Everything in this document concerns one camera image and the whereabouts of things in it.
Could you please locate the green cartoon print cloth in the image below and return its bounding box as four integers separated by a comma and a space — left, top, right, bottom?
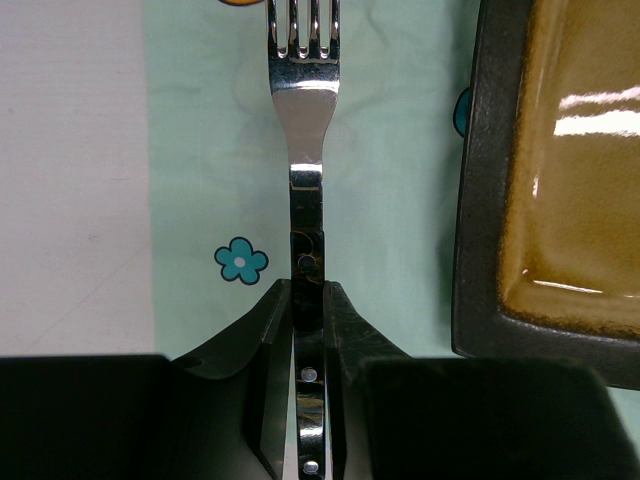
143, 1, 479, 358

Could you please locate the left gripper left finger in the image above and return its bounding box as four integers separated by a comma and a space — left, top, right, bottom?
172, 280, 292, 479

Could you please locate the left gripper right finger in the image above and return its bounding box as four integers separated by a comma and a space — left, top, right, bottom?
323, 282, 410, 479

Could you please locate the silver fork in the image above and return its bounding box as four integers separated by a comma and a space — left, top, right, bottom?
265, 1, 340, 479

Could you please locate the square brown black plate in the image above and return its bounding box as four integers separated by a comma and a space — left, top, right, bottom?
451, 1, 639, 389

